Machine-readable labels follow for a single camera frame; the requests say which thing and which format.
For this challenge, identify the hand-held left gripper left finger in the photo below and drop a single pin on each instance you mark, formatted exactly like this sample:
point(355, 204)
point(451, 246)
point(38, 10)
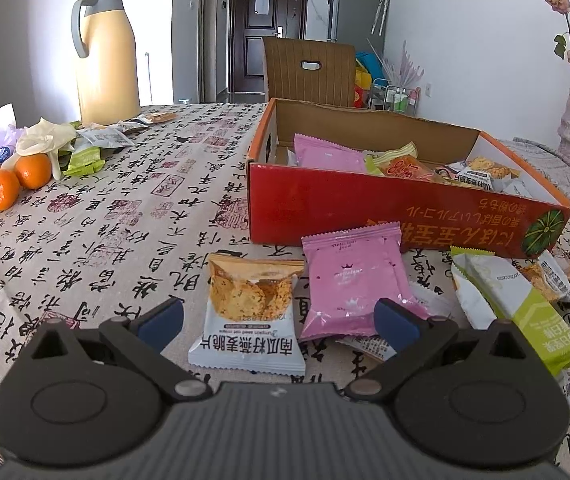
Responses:
point(162, 317)

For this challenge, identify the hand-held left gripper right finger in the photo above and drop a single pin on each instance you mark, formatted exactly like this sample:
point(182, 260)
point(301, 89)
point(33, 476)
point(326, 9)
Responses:
point(395, 320)

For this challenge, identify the pink snack packet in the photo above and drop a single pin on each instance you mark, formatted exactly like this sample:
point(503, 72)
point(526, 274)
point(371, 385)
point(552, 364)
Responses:
point(355, 280)
point(330, 154)

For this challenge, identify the red cardboard box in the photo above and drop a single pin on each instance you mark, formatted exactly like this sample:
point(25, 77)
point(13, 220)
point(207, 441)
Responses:
point(390, 215)

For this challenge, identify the orange snack packet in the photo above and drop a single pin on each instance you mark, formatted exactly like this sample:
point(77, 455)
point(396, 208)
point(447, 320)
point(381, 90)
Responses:
point(407, 166)

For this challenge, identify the grey patterned cloth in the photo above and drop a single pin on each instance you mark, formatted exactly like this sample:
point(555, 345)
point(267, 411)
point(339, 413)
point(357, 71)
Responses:
point(565, 185)

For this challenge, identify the small green snack packet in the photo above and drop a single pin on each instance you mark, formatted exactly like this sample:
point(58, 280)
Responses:
point(85, 161)

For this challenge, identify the grey foil packet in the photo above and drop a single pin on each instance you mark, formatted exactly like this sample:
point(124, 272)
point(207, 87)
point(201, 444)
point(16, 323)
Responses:
point(105, 136)

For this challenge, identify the orange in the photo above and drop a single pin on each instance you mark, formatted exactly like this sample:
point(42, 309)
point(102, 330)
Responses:
point(2, 191)
point(32, 171)

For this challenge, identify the flat brown snack packet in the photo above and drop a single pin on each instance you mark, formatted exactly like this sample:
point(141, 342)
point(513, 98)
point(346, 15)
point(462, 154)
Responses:
point(157, 117)

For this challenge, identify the cream latex glove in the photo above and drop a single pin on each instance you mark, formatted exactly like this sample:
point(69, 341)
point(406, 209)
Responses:
point(45, 135)

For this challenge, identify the small red box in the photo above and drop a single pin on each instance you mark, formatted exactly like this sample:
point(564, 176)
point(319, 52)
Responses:
point(360, 96)

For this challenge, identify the thin mop stick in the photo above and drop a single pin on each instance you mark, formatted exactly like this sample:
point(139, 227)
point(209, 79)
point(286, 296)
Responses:
point(147, 77)

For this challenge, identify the yellow plastic object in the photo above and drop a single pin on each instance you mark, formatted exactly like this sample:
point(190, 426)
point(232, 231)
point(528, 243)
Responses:
point(363, 77)

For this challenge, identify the blue plastic object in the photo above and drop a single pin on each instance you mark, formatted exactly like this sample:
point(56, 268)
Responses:
point(370, 65)

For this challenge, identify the pink dried branches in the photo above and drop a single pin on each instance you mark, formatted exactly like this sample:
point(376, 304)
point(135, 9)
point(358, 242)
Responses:
point(405, 62)

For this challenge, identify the yellow thermos jug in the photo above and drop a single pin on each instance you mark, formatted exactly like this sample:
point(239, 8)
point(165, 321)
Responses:
point(107, 65)

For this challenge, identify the dark wooden door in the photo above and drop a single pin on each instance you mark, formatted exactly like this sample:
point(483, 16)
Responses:
point(267, 30)

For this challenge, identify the white folded umbrella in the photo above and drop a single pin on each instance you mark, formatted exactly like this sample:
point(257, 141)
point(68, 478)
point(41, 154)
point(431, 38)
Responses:
point(381, 5)

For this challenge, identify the grey refrigerator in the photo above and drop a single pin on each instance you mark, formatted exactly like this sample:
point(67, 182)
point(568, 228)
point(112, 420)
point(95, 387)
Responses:
point(357, 5)

